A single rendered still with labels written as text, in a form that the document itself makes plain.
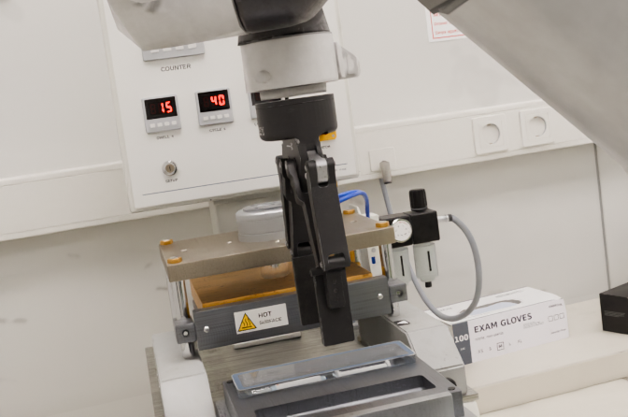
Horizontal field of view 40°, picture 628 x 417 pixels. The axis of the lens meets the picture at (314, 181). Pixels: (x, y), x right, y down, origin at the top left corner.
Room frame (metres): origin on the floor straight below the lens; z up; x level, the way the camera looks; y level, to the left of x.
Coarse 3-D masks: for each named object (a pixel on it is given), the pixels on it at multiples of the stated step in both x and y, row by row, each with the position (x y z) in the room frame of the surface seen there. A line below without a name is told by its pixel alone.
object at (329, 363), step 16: (352, 352) 0.88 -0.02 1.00; (368, 352) 0.88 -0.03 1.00; (384, 352) 0.87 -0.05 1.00; (400, 352) 0.86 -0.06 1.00; (272, 368) 0.87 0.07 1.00; (288, 368) 0.86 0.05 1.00; (304, 368) 0.85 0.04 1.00; (320, 368) 0.85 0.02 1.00; (336, 368) 0.84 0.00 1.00; (240, 384) 0.83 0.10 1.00; (256, 384) 0.82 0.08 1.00
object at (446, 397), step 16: (224, 400) 0.89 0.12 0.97; (416, 400) 0.71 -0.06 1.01; (432, 400) 0.71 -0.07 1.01; (448, 400) 0.71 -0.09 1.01; (224, 416) 0.84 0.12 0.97; (336, 416) 0.70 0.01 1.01; (352, 416) 0.69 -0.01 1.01; (368, 416) 0.70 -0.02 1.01; (384, 416) 0.70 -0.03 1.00; (400, 416) 0.70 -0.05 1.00; (416, 416) 0.70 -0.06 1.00; (432, 416) 0.71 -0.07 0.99; (448, 416) 0.71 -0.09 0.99; (464, 416) 0.76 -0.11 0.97
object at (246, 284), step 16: (240, 272) 1.12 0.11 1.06; (256, 272) 1.11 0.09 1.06; (272, 272) 1.05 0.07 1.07; (288, 272) 1.06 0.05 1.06; (352, 272) 1.03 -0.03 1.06; (368, 272) 1.01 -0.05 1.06; (192, 288) 1.10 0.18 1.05; (208, 288) 1.05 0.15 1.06; (224, 288) 1.03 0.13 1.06; (240, 288) 1.02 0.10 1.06; (256, 288) 1.01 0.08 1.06; (272, 288) 1.00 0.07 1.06; (288, 288) 0.99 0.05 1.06; (208, 304) 0.97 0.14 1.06
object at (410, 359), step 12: (360, 348) 0.90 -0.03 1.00; (408, 348) 0.87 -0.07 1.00; (300, 360) 0.88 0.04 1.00; (384, 360) 0.84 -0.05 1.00; (396, 360) 0.85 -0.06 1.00; (408, 360) 0.85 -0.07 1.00; (240, 372) 0.87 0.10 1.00; (336, 372) 0.83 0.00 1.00; (348, 372) 0.84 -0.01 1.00; (360, 372) 0.84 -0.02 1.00; (276, 384) 0.82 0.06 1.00; (288, 384) 0.82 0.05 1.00; (300, 384) 0.82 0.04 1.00; (240, 396) 0.81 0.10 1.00; (252, 396) 0.82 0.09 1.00
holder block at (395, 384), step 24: (312, 384) 0.83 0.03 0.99; (336, 384) 0.82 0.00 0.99; (360, 384) 0.81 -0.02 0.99; (384, 384) 0.81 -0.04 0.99; (408, 384) 0.81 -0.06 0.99; (432, 384) 0.79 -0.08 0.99; (240, 408) 0.79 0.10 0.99; (264, 408) 0.78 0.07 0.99; (288, 408) 0.79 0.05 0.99; (312, 408) 0.79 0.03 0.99; (336, 408) 0.79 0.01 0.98; (360, 408) 0.75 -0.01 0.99; (456, 408) 0.76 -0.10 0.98
